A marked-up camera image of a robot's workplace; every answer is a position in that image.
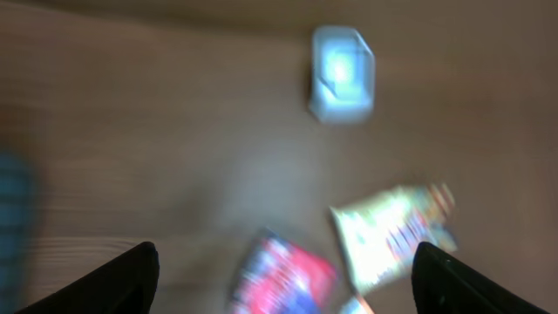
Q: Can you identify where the red Carefree pad pack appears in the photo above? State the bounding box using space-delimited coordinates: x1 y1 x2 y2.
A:
227 229 337 314

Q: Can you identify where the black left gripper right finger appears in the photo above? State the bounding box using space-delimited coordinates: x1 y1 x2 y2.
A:
412 242 548 314

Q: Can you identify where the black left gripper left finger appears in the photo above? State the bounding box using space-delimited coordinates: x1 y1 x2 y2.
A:
17 242 160 314

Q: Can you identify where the Kleenex tissue pack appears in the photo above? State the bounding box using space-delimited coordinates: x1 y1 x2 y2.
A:
338 296 375 314

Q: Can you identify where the grey plastic basket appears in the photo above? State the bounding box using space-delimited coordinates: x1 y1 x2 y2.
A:
1 152 35 313

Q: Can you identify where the yellow wet wipes pack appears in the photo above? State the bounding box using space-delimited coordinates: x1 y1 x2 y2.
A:
330 183 457 295

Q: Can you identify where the white barcode scanner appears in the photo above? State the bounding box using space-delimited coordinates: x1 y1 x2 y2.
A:
310 25 376 124

